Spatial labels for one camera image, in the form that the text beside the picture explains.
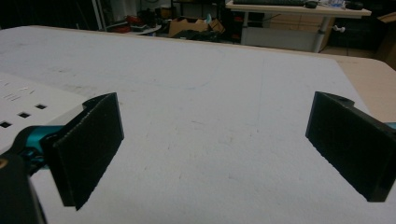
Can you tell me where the white power strip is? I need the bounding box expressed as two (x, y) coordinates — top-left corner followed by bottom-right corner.
(0, 72), (92, 154)

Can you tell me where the white desk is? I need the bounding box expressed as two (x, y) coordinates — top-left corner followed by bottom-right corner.
(225, 0), (373, 54)

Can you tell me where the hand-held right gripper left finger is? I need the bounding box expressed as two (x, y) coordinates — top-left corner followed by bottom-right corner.
(40, 91), (125, 212)

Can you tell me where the brown cardboard box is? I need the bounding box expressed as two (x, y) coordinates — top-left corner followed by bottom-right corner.
(167, 17), (226, 39)

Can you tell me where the black keyboard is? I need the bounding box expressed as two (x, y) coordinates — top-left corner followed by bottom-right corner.
(233, 0), (306, 7)

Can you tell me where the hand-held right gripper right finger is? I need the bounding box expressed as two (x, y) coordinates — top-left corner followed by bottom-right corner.
(304, 91), (396, 203)

